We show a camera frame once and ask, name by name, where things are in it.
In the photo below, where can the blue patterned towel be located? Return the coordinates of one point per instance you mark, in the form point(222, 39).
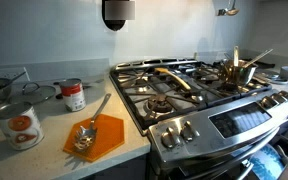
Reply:
point(265, 163)

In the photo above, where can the orange hexagonal silicone mat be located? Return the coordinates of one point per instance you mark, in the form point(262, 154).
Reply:
point(107, 136)

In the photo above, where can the dark wall mounted object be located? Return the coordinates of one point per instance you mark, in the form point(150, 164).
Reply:
point(114, 25)

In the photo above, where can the black cast iron stove grate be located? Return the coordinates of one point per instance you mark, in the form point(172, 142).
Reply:
point(170, 91)
point(214, 87)
point(130, 81)

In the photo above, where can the silver stove knob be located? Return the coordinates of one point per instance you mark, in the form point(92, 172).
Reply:
point(188, 131)
point(286, 94)
point(170, 137)
point(279, 97)
point(268, 102)

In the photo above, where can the white wall outlet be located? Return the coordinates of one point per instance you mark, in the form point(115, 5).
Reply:
point(7, 72)

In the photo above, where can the stainless steel gas range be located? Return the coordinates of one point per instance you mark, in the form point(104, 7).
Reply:
point(197, 133)

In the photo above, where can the slotted silver serving spoon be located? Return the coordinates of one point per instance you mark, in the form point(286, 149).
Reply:
point(84, 138)

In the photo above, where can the glass pot lid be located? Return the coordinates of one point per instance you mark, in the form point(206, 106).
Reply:
point(34, 95)

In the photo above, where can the silver counter utensil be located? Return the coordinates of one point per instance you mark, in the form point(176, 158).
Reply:
point(279, 80)

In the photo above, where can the hanging metal ladle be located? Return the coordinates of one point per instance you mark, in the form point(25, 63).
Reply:
point(232, 12)

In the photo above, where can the red label soup can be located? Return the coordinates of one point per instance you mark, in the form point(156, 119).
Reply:
point(72, 96)

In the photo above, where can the silver pot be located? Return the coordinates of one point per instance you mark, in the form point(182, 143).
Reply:
point(237, 76)

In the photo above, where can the large can orange fruit label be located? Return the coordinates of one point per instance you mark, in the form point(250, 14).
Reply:
point(19, 126)

